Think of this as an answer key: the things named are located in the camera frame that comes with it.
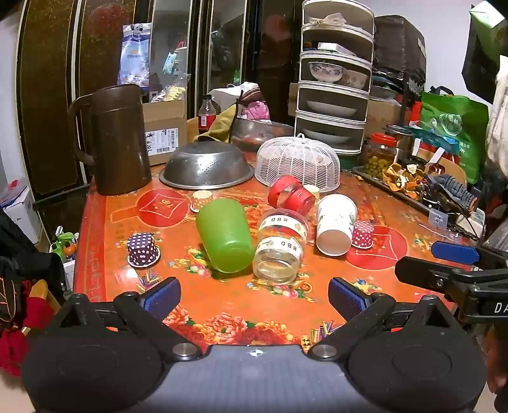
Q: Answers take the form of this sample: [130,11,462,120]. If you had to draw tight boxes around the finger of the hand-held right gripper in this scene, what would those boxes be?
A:
[395,256,479,295]
[431,240,508,271]

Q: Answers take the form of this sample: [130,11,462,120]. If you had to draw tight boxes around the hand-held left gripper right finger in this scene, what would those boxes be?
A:
[307,277,463,362]

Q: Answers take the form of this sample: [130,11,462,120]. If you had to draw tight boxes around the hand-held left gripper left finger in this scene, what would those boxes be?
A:
[47,277,203,362]

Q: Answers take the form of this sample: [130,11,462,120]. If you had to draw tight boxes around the clear plastic cup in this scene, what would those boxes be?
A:
[252,208,309,284]

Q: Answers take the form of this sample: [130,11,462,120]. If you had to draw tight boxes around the purple polka dot paper cup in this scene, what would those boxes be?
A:
[127,232,161,268]

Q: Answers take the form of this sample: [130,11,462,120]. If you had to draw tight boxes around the red polka dot paper cup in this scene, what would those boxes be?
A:
[351,220,376,249]

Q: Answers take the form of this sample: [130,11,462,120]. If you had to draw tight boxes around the white paper cup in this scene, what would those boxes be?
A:
[316,194,358,257]

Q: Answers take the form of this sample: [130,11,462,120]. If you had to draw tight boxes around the green plastic cup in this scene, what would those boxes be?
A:
[196,199,255,274]

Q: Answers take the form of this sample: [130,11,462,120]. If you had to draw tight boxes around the small patterned paper cup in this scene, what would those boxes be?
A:
[190,191,214,213]

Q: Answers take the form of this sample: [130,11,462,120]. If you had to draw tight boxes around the dark knit glove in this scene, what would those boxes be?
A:
[426,175,479,211]

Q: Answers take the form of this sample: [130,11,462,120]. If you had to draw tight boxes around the red floral tablecloth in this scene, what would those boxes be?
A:
[73,159,477,356]

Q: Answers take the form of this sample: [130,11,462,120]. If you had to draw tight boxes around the black tray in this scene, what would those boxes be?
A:
[352,165,477,239]

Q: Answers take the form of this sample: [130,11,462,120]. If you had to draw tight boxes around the dried orange peels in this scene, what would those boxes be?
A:
[383,163,427,199]

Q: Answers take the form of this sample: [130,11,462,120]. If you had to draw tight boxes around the green toy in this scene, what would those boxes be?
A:
[50,226,78,261]

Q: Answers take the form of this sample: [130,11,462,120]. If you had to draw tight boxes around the glass jar with red lid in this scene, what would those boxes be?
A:
[361,133,398,179]

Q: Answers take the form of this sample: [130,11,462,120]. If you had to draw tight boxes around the metal mug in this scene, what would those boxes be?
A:
[385,125,415,160]

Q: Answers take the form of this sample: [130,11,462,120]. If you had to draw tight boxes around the green shopping bag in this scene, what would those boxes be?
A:
[420,89,490,184]

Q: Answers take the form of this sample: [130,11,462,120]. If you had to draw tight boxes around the metal colander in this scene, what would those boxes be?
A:
[159,141,255,189]

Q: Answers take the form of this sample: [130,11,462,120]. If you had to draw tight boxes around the black jacket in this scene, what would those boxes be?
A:
[0,208,66,322]

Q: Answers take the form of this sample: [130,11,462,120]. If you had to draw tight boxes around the white mesh food cover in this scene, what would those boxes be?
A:
[255,134,341,193]

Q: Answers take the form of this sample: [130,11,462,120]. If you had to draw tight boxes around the red cloth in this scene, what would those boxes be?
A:
[0,296,54,376]

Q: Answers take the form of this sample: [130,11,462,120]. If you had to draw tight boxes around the brown plastic pitcher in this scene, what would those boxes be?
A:
[68,84,153,196]

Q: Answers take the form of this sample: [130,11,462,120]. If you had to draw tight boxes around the white plate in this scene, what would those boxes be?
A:
[305,100,358,117]
[307,129,352,145]

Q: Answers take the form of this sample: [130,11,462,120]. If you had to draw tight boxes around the white cardboard box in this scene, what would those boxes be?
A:
[0,185,42,243]

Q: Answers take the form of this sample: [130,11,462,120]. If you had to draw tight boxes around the yellow green cloth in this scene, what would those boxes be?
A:
[194,107,239,144]

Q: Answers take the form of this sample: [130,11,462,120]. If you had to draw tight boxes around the metal basin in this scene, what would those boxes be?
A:
[230,118,295,152]

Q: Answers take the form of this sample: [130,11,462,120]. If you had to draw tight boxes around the soda bottle with red cap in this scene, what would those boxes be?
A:
[197,94,217,136]

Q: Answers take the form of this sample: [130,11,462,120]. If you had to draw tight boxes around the dark green hanging bag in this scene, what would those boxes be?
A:
[461,0,508,105]

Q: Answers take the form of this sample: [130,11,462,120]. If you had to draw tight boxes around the tiered food cover rack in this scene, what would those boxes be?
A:
[294,0,374,155]

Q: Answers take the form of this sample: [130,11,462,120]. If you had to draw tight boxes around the black bag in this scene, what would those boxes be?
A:
[373,15,427,93]

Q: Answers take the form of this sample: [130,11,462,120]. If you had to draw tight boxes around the blue patterned bowl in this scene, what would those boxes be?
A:
[309,61,344,83]

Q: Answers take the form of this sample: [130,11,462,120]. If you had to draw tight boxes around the dark wooden wardrobe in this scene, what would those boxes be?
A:
[16,0,304,199]

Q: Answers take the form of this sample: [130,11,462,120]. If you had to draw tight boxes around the blue white snack bag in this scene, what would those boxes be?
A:
[118,23,153,86]

